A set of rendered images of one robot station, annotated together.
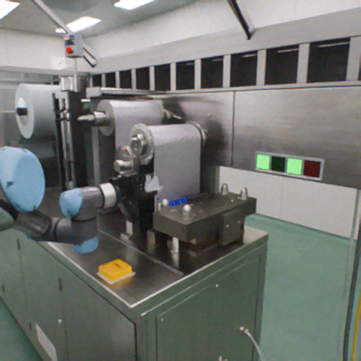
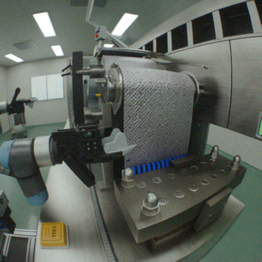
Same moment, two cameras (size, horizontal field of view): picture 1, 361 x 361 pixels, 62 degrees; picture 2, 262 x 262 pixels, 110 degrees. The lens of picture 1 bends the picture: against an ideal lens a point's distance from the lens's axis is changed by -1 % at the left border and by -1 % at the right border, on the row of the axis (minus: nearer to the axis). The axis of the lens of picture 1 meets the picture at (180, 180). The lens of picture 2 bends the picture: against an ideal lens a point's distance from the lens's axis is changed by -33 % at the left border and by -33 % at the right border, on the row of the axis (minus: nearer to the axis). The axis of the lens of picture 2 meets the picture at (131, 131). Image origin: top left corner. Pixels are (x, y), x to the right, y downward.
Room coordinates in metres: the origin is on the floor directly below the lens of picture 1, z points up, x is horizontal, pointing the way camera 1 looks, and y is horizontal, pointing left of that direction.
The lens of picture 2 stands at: (0.75, -0.06, 1.24)
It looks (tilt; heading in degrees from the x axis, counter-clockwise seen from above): 17 degrees down; 23
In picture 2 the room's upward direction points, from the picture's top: straight up
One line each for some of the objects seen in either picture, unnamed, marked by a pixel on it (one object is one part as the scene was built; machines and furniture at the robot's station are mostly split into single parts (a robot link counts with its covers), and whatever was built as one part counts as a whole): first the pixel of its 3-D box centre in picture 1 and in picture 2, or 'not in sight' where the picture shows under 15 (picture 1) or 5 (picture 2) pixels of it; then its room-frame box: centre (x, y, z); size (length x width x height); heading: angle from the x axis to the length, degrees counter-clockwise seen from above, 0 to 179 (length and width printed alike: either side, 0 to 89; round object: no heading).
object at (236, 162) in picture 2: (243, 193); (236, 161); (1.15, -0.25, 1.05); 0.04 x 0.04 x 0.04
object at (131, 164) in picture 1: (129, 198); (102, 150); (1.08, 0.19, 1.05); 0.06 x 0.05 x 0.31; 134
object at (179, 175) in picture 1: (178, 178); (162, 135); (1.13, 0.01, 1.11); 0.23 x 0.01 x 0.18; 134
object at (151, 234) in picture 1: (178, 226); not in sight; (1.13, 0.01, 0.92); 0.28 x 0.04 x 0.04; 134
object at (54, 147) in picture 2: (127, 188); (78, 144); (0.97, 0.18, 1.12); 0.12 x 0.08 x 0.09; 134
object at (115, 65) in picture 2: (141, 144); (113, 88); (1.09, 0.14, 1.25); 0.15 x 0.01 x 0.15; 44
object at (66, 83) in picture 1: (74, 84); not in sight; (1.68, 0.57, 1.50); 0.14 x 0.14 x 0.06
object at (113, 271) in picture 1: (115, 270); (52, 234); (0.81, 0.19, 0.91); 0.07 x 0.07 x 0.02; 44
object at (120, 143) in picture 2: (155, 185); (121, 143); (1.03, 0.09, 1.12); 0.09 x 0.03 x 0.06; 133
